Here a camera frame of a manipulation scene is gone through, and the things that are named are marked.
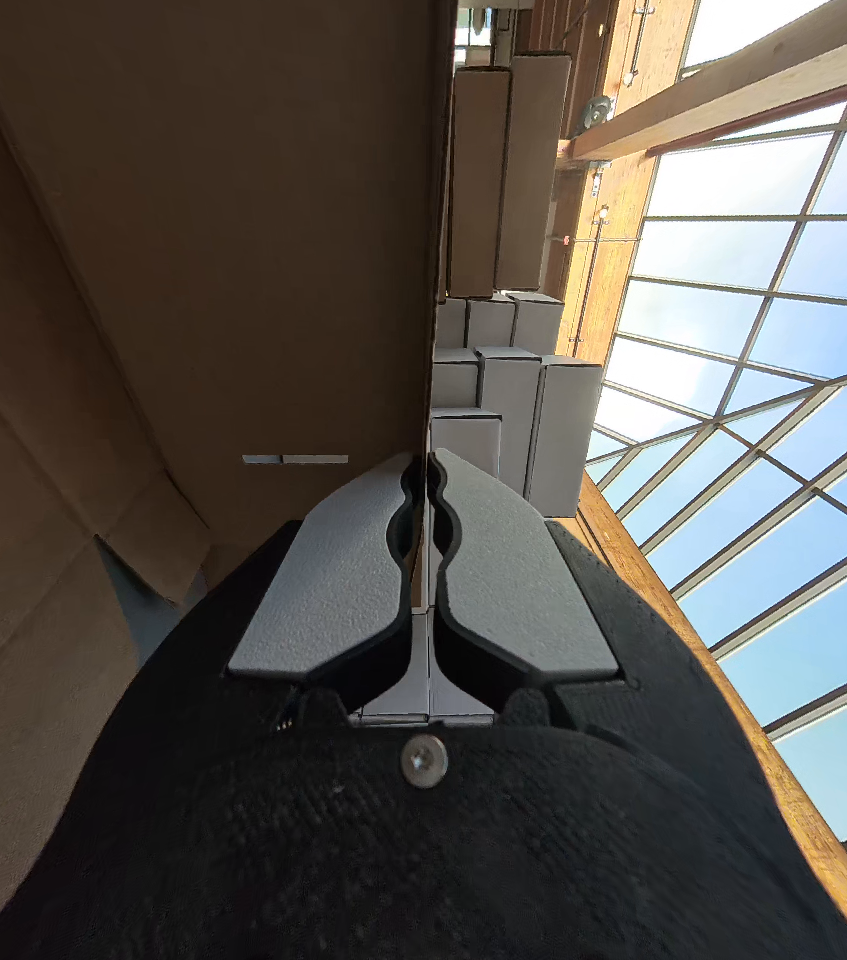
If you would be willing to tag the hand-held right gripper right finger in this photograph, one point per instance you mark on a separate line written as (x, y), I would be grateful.
(521, 592)

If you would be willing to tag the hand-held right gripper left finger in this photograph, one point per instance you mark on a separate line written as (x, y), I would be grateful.
(318, 585)

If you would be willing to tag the brown cardboard mailer box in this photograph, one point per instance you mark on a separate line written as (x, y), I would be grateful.
(206, 225)

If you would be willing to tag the closed brown cardboard box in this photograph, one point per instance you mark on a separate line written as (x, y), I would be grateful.
(536, 165)
(477, 187)

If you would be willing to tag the stack of white boxes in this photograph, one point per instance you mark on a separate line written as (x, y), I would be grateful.
(566, 435)

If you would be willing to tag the large glass window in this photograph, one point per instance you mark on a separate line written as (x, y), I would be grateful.
(768, 450)

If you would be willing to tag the wooden beam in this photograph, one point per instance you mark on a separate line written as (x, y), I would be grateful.
(731, 90)

